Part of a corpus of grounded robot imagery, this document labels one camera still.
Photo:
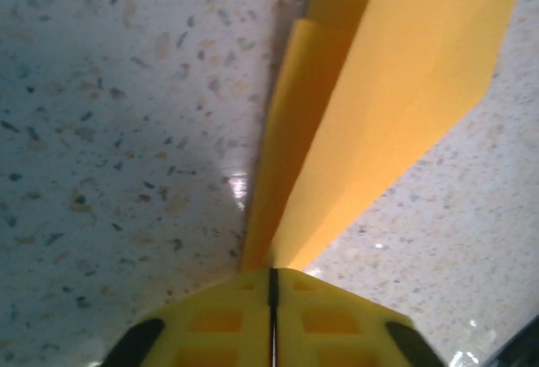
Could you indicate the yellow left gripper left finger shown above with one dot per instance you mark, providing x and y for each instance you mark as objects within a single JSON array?
[{"x": 219, "y": 333}]

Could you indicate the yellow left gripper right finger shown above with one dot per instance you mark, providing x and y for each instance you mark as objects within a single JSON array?
[{"x": 337, "y": 333}]

